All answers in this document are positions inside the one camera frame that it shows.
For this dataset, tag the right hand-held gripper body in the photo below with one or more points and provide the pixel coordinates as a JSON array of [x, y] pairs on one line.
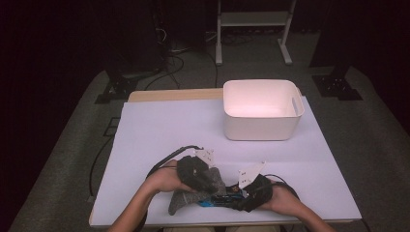
[[259, 193]]

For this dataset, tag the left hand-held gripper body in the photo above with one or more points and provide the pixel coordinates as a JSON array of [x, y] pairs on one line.
[[193, 170]]

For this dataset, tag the blue toy car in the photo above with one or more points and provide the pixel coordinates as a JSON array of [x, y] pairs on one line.
[[206, 203]]

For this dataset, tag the grey fuzzy sock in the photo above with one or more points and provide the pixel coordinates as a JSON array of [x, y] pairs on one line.
[[180, 199]]

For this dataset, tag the person's right hand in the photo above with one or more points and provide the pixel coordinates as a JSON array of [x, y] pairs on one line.
[[283, 201]]

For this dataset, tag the person's left hand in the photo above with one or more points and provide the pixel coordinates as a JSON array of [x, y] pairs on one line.
[[164, 180]]

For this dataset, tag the white table mat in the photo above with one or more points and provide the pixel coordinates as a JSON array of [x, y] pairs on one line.
[[193, 129]]

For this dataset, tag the white plastic bin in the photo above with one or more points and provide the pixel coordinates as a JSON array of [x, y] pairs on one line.
[[257, 127]]

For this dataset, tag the light wooden table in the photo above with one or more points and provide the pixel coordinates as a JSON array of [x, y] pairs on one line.
[[167, 95]]

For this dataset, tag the black stand base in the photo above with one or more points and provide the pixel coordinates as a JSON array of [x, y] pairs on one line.
[[336, 87], [119, 87]]

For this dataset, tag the black floor socket frame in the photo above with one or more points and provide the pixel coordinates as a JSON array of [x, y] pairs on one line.
[[105, 132]]

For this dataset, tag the white metal stand frame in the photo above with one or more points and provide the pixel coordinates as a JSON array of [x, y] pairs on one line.
[[253, 18]]

